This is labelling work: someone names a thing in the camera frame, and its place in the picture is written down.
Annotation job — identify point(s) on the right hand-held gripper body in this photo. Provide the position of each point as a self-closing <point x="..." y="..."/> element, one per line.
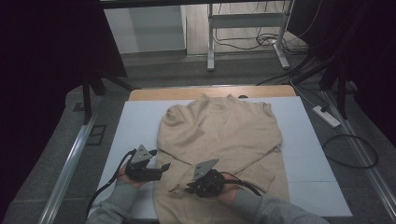
<point x="210" y="182"/>

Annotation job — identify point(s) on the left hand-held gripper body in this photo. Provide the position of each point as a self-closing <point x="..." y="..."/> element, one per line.
<point x="141" y="171"/>

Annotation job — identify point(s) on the beige knit sweater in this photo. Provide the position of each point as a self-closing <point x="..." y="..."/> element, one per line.
<point x="224" y="130"/>

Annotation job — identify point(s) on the person's left hand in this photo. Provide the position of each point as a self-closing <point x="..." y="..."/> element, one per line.
<point x="130" y="181"/>

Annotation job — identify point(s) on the person's right hand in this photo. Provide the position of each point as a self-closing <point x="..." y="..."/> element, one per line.
<point x="230" y="191"/>

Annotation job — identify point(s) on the white table mat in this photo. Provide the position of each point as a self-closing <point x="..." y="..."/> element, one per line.
<point x="137" y="124"/>

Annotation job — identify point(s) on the dark floor socket plate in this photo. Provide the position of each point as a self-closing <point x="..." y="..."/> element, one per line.
<point x="96" y="134"/>

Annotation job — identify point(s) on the black metal stand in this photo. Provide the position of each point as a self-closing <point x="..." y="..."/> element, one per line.
<point x="342" y="90"/>
<point x="87" y="96"/>

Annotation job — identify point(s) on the dark round table grommet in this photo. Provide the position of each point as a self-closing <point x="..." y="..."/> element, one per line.
<point x="243" y="96"/>

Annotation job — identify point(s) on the white panel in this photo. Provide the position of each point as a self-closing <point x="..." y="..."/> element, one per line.
<point x="146" y="29"/>

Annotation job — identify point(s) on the white power strip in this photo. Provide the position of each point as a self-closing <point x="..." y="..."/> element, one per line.
<point x="326" y="116"/>

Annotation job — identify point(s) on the black plug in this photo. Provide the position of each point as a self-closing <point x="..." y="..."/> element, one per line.
<point x="324" y="108"/>

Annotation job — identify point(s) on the dark curtain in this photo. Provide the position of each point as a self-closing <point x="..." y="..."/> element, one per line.
<point x="367" y="46"/>
<point x="46" y="62"/>

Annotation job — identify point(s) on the aluminium floor rail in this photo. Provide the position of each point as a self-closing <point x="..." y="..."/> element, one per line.
<point x="73" y="158"/>
<point x="367" y="161"/>

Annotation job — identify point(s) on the white metal stand frame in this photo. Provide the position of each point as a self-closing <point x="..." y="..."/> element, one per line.
<point x="246" y="20"/>

